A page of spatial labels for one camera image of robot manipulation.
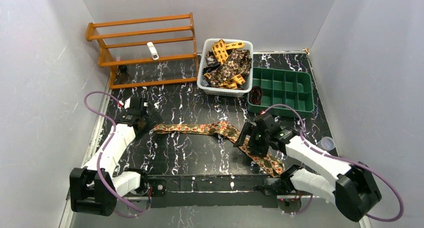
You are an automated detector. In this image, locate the cream flamingo paisley tie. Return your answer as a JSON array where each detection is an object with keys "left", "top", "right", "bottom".
[{"left": 152, "top": 121, "right": 286, "bottom": 177}]

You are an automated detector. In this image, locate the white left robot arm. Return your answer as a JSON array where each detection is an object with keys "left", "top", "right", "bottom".
[{"left": 69, "top": 97, "right": 163, "bottom": 216}]

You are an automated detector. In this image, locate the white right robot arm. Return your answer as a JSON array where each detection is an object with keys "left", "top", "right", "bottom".
[{"left": 234, "top": 113, "right": 382, "bottom": 221}]

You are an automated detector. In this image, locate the dark red rolled tie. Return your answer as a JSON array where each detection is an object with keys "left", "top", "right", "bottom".
[{"left": 248, "top": 86, "right": 264, "bottom": 105}]

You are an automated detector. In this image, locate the green compartment tray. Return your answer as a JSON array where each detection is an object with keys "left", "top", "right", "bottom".
[{"left": 247, "top": 67, "right": 315, "bottom": 118}]

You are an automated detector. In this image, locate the white clip on rack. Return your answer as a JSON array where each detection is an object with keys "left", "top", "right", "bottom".
[{"left": 146, "top": 42, "right": 159, "bottom": 61}]

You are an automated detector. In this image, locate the clear plastic cup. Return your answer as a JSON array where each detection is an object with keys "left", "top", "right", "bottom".
[{"left": 318, "top": 136, "right": 336, "bottom": 151}]

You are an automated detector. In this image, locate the orange wooden rack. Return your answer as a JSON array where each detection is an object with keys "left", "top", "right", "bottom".
[{"left": 85, "top": 13, "right": 199, "bottom": 89}]

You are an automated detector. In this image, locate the black tropical floral tie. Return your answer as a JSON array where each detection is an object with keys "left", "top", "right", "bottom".
[{"left": 204, "top": 50, "right": 252, "bottom": 89}]

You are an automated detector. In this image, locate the dark blue floral tie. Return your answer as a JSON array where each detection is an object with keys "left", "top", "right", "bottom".
[{"left": 201, "top": 51, "right": 221, "bottom": 88}]

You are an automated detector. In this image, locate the yellow beetle print tie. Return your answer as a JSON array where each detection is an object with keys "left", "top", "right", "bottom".
[{"left": 210, "top": 39, "right": 247, "bottom": 90}]

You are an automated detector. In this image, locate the white plastic laundry basket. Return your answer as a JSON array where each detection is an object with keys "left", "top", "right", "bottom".
[{"left": 197, "top": 38, "right": 253, "bottom": 97}]

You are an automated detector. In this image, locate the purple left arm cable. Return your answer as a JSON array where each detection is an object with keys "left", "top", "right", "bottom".
[{"left": 83, "top": 91, "right": 152, "bottom": 219}]

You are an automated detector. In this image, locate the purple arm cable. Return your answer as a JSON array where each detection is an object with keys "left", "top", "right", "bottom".
[
  {"left": 261, "top": 103, "right": 405, "bottom": 222},
  {"left": 83, "top": 91, "right": 152, "bottom": 219}
]

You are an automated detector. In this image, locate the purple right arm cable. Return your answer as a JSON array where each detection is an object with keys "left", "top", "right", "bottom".
[{"left": 261, "top": 103, "right": 405, "bottom": 222}]

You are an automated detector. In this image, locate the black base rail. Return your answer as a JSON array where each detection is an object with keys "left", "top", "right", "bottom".
[{"left": 127, "top": 174, "right": 314, "bottom": 214}]

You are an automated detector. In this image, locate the aluminium frame rail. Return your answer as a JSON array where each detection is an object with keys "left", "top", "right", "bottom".
[{"left": 59, "top": 172, "right": 374, "bottom": 227}]

